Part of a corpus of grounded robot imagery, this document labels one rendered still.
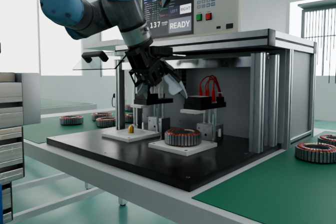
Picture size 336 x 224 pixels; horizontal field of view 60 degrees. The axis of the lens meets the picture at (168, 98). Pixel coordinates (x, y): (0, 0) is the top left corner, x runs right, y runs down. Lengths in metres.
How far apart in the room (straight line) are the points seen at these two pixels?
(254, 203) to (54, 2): 0.54
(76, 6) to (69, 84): 5.42
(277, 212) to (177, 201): 0.18
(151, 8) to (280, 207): 0.85
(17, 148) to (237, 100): 0.74
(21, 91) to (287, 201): 0.52
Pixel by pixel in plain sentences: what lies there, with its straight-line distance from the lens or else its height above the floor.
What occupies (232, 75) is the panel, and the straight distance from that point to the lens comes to 1.07.
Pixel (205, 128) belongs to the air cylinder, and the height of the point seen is 0.81.
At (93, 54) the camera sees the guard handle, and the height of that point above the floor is 1.05.
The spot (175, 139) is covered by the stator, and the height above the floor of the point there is 0.80.
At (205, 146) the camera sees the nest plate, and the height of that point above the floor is 0.78.
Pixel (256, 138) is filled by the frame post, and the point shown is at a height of 0.81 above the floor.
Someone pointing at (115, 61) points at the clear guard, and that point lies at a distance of 0.89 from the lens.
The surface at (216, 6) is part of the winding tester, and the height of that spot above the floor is 1.21.
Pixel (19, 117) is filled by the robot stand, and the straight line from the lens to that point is 0.55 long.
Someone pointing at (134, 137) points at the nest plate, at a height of 0.78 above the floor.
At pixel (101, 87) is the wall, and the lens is 6.42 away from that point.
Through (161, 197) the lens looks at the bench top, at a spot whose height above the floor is 0.74.
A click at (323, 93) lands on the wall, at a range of 7.31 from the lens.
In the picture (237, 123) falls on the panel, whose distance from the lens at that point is 1.07.
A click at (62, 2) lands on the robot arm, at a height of 1.13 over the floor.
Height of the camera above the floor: 0.99
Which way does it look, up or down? 4 degrees down
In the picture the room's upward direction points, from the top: straight up
